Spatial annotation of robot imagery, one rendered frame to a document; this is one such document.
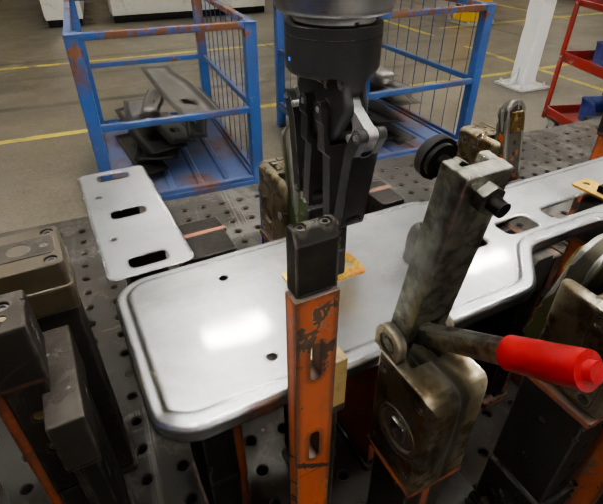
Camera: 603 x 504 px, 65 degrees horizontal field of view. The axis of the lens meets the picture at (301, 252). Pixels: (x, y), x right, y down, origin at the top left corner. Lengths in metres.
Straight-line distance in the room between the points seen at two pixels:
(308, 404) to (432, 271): 0.12
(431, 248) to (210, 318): 0.26
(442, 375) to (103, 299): 0.78
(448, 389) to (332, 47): 0.26
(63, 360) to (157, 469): 0.31
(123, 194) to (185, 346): 0.33
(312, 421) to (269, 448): 0.39
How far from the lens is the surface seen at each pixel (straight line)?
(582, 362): 0.28
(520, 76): 5.13
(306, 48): 0.37
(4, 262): 0.53
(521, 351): 0.30
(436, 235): 0.30
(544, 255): 0.66
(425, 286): 0.33
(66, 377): 0.47
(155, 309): 0.51
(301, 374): 0.31
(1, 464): 0.84
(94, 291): 1.06
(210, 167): 2.78
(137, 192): 0.74
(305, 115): 0.42
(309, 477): 0.41
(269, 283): 0.52
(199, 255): 0.61
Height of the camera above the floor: 1.33
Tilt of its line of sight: 35 degrees down
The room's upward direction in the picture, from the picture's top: straight up
